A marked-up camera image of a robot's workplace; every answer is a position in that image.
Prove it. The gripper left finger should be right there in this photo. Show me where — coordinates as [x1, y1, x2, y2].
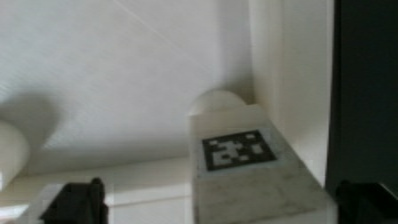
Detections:
[40, 178, 109, 224]

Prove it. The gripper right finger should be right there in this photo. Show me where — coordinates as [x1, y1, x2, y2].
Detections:
[337, 181, 398, 224]

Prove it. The white leg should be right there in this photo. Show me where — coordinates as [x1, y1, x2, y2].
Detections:
[189, 90, 338, 224]

